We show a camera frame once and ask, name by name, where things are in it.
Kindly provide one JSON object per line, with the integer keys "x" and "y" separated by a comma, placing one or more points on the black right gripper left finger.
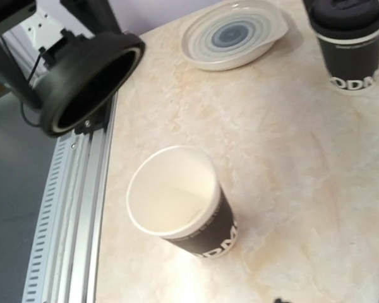
{"x": 280, "y": 300}

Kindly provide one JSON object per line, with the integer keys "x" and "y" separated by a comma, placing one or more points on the black paper coffee cup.
{"x": 353, "y": 64}

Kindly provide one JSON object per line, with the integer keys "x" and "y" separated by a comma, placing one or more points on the black plastic cup lid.
{"x": 344, "y": 20}

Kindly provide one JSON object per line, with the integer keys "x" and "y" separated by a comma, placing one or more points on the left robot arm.
{"x": 44, "y": 31}

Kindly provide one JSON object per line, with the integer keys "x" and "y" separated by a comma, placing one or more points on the aluminium front rail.
{"x": 64, "y": 259}

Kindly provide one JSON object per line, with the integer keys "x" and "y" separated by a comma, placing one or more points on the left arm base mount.
{"x": 96, "y": 121}

